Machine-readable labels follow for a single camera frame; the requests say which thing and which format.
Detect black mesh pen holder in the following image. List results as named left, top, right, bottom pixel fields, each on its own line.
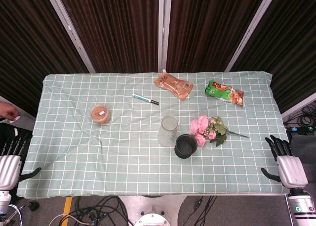
left=174, top=134, right=198, bottom=159

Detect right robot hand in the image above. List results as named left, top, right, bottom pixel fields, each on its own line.
left=260, top=135, right=309, bottom=189

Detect black floor cable bundle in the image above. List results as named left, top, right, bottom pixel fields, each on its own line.
left=49, top=195, right=130, bottom=226

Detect pink artificial flower bouquet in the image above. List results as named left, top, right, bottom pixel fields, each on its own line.
left=189, top=115, right=249, bottom=148

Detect green checked tablecloth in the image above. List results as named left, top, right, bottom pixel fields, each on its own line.
left=16, top=71, right=290, bottom=199

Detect orange spouted sauce pouch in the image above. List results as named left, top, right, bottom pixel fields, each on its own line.
left=154, top=69, right=194, bottom=101

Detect black power strip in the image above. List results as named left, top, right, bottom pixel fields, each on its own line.
left=285, top=126, right=316, bottom=136

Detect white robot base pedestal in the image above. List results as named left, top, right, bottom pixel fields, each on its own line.
left=118, top=195, right=189, bottom=226

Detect black coiled cables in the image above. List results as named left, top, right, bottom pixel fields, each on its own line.
left=283, top=104, right=316, bottom=128

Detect frosted glass cup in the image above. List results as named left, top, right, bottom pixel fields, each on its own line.
left=158, top=115, right=179, bottom=147

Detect aluminium frame post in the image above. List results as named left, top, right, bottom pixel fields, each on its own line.
left=158, top=0, right=173, bottom=73
left=43, top=0, right=96, bottom=73
left=224, top=0, right=284, bottom=72

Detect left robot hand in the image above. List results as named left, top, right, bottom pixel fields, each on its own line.
left=0, top=132, right=42, bottom=190

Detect white floor cable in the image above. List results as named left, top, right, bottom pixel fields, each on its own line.
left=48, top=213, right=87, bottom=226

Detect black hanging cable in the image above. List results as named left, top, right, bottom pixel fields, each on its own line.
left=187, top=195, right=219, bottom=226

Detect clear jar of orange rings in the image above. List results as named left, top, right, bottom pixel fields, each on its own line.
left=89, top=103, right=111, bottom=125

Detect person's bare hand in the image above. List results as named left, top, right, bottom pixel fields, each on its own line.
left=0, top=101, right=19, bottom=121

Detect green snack bag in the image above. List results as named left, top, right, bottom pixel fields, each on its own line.
left=205, top=80, right=245, bottom=107

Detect green white marker pen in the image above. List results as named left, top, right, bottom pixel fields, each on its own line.
left=132, top=93, right=160, bottom=105

